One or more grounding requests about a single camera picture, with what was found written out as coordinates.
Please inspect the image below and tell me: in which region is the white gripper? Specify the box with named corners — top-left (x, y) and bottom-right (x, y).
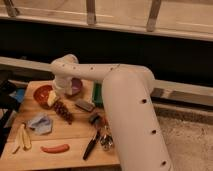
top-left (47, 76), bottom-right (72, 107)

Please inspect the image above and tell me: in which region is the purple grape bunch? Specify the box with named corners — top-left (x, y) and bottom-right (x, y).
top-left (53, 101), bottom-right (73, 124)

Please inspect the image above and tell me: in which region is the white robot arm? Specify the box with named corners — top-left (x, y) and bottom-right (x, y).
top-left (50, 55), bottom-right (174, 171)

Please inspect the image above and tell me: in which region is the red bowl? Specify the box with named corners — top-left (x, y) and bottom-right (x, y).
top-left (33, 85), bottom-right (52, 109)

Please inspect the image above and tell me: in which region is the purple bowl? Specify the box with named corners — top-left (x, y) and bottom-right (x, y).
top-left (67, 78), bottom-right (83, 96)

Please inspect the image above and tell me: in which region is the blue crumpled cloth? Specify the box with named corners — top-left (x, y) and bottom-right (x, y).
top-left (27, 113), bottom-right (53, 135)

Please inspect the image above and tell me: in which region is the wooden cutting board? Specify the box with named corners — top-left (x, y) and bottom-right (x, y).
top-left (0, 80), bottom-right (119, 171)

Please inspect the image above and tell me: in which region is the grey rectangular block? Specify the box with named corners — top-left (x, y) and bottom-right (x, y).
top-left (75, 99), bottom-right (95, 112)

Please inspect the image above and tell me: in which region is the green tray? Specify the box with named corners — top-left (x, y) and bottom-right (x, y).
top-left (92, 83), bottom-right (103, 107)

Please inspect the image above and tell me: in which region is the small dark metal object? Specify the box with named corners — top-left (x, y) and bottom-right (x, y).
top-left (89, 113), bottom-right (103, 126)

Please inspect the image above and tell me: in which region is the red sausage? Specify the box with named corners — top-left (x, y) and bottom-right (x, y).
top-left (40, 144), bottom-right (70, 154)

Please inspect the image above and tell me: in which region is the metal spoon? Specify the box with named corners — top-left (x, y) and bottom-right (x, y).
top-left (100, 126), bottom-right (114, 151)

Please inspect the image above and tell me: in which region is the black handled tool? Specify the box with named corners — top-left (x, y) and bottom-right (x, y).
top-left (83, 131), bottom-right (100, 160)

